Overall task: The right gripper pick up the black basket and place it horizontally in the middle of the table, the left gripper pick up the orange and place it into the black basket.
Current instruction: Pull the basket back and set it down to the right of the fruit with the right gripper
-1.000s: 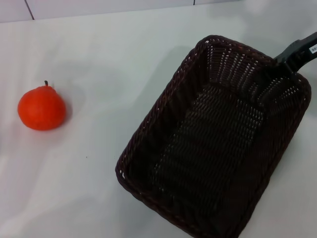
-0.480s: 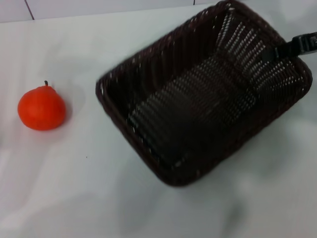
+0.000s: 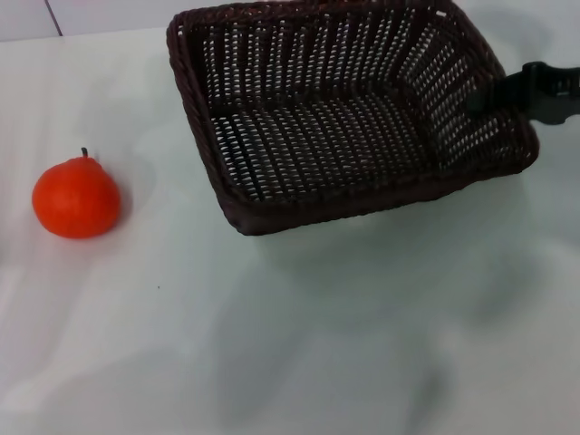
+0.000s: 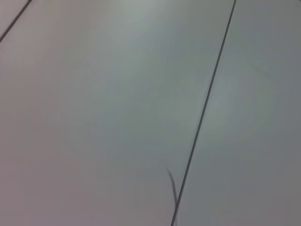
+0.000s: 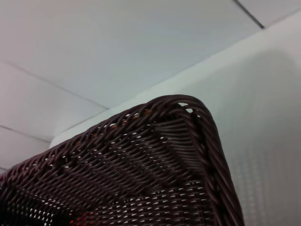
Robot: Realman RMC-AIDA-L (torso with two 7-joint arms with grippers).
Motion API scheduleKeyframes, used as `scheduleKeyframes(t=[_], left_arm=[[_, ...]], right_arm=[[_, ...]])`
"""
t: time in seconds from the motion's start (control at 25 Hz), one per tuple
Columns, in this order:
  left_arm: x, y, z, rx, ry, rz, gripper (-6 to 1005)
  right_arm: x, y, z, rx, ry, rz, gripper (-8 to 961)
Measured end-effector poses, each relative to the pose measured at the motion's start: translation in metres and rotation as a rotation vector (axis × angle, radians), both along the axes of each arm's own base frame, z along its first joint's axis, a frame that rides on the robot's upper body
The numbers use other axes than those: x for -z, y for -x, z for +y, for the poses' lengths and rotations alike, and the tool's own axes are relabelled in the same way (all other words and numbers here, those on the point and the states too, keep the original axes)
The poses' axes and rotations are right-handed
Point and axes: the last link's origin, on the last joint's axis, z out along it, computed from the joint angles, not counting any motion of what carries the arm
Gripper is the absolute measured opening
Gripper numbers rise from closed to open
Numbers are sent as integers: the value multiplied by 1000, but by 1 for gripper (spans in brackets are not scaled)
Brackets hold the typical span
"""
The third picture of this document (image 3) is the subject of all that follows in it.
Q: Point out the orange-red pear with stem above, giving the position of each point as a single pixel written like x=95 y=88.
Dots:
x=76 y=199

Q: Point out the black woven rectangular basket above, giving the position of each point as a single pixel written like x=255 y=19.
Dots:
x=326 y=136

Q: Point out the white tablecloth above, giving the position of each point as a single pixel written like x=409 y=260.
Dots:
x=181 y=317

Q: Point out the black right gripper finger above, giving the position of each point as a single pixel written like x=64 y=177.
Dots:
x=516 y=102
x=550 y=77

